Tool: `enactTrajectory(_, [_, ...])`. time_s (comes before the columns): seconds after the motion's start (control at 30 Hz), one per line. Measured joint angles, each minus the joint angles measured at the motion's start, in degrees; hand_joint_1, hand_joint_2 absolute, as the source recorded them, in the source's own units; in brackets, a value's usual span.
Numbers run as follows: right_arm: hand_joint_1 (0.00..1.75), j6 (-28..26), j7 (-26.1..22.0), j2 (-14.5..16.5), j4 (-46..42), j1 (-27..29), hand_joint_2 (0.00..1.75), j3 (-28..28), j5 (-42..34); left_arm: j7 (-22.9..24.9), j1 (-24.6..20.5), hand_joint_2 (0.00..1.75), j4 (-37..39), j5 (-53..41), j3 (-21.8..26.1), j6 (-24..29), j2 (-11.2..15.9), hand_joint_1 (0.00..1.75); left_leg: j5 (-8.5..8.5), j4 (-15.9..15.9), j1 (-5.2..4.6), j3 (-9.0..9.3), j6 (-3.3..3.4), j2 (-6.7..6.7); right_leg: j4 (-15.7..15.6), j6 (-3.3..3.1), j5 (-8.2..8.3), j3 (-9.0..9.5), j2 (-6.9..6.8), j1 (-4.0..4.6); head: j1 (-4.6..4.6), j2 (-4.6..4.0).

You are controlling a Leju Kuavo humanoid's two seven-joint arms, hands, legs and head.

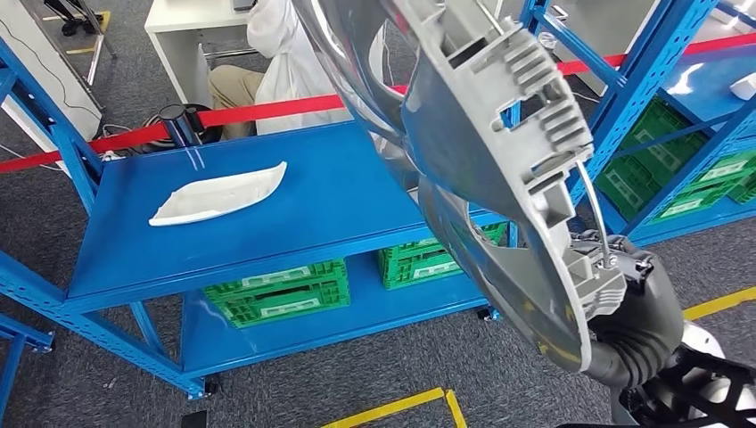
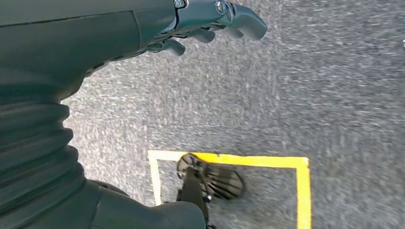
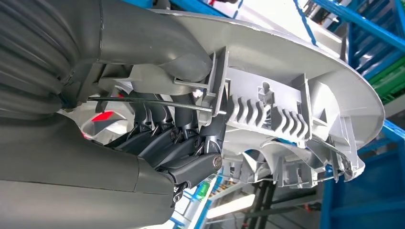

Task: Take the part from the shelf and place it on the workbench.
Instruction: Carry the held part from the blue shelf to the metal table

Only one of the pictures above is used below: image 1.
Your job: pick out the grey device on desk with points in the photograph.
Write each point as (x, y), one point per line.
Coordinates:
(245, 4)

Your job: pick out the white plastic trim part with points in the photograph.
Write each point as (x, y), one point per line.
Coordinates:
(218, 195)

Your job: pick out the grey robot foot plate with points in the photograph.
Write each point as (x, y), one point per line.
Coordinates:
(193, 420)

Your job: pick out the silver plastic hubcap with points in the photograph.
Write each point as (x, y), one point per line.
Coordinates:
(472, 148)

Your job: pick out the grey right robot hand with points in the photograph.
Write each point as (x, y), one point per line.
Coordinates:
(649, 307)

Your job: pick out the steel frame leg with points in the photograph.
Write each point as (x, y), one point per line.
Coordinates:
(97, 53)

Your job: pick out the white power strip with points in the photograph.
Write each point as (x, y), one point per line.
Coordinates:
(111, 156)

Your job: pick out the low blue rack frame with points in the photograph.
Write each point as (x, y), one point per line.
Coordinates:
(26, 339)

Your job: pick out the blue wheeled shelf rack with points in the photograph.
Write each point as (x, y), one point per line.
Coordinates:
(295, 195)

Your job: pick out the white office desk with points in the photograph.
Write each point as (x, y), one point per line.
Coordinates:
(177, 23)

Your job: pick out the person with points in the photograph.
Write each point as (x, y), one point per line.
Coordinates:
(289, 71)

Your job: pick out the black belt stanchion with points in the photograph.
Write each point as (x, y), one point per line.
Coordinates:
(180, 127)

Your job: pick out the tall blue shelf rack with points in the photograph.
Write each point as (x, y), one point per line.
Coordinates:
(649, 71)

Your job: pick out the red barrier belt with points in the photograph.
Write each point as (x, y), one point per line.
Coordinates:
(266, 110)

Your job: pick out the black wheeled chair base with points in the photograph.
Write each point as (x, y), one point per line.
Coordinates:
(74, 18)

